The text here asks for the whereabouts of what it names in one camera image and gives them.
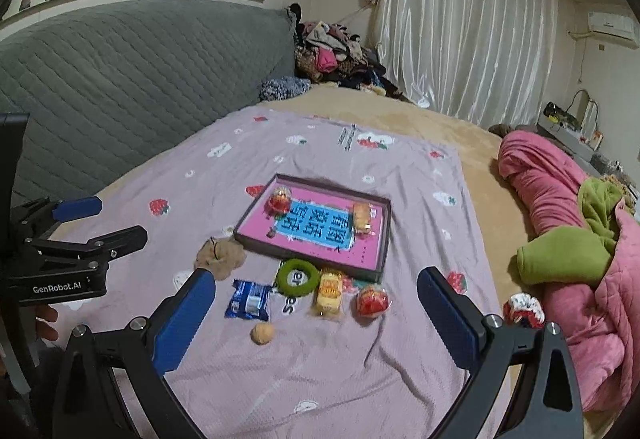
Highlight person's left hand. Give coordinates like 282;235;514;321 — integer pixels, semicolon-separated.
32;304;60;345

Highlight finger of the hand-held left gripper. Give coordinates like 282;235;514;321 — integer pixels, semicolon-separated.
12;196;103;240
27;225;148;270

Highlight grey quilted headboard cover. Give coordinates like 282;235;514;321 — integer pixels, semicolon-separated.
0;0;298;207

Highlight dark brown cushion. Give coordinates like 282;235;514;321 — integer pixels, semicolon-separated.
487;123;538;137

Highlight round tan cookie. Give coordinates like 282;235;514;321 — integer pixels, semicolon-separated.
251;323;276;346

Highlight orange bread packet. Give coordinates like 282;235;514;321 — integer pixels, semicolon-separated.
351;200;375;237

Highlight purple strawberry print sheet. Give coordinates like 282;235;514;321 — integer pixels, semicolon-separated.
47;108;506;439

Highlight blue snack packet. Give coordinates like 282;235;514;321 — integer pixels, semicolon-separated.
225;279;273;321

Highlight green fuzzy ring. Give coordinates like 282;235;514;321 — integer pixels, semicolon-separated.
275;258;321;299

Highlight red snack packet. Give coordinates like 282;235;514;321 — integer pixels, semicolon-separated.
355;284;392;318

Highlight red yellow round snack pack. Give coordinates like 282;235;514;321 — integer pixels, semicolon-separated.
267;186;293;214

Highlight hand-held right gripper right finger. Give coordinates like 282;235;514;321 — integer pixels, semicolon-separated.
416;266;586;439

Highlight arched mirror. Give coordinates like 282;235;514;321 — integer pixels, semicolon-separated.
570;89;592;127

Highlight green blanket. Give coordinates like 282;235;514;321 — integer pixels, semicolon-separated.
516;178;626;287

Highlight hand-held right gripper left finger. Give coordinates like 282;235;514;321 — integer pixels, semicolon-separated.
52;267;217;439

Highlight pink quilt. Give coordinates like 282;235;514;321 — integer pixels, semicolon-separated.
497;130;640;412

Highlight yellow snack packet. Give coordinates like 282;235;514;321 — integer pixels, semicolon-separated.
312;267;347;320

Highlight white air conditioner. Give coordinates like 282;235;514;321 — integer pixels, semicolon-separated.
586;10;640;41

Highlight cluttered grey desk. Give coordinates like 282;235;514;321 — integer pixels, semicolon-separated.
537;102;640;200

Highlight blue patterned cloth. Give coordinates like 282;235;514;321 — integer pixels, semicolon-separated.
258;76;312;102

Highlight white satin curtain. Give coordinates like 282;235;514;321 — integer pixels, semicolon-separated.
367;0;561;130

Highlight pile of clothes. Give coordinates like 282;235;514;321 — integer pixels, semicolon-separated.
292;3;416;102

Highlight tan plush toy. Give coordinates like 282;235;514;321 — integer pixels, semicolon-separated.
195;236;247;281

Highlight pink printed shallow box tray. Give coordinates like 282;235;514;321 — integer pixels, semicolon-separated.
233;173;392;284

